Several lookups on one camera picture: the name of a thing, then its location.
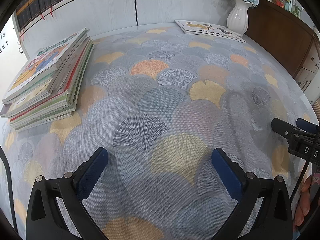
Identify wisdom stories warrior book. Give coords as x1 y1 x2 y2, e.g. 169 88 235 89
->
1 34 89 118

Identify cartoon Confucius comic book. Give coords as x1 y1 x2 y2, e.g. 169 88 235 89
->
2 28 88 103

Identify white cartoon figures book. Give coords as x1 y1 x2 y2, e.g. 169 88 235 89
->
175 20 246 43

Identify person's right hand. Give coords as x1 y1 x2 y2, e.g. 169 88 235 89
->
293 176 313 229

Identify brown wooden chair back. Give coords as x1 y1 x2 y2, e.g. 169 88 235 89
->
246 0 319 91

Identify patterned fan tablecloth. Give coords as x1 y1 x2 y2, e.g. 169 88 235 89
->
1 27 317 239

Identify colourful jars on cabinet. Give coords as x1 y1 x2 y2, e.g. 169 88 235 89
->
272 0 303 18

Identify white ceramic vase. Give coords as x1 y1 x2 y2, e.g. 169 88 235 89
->
227 0 252 37

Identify white bookshelf cabinet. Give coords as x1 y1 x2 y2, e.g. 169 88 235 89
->
15 0 233 57

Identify black hardcover book set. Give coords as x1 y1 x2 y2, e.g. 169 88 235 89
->
15 0 61 30

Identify black cable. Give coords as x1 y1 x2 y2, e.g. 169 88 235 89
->
0 146 20 235

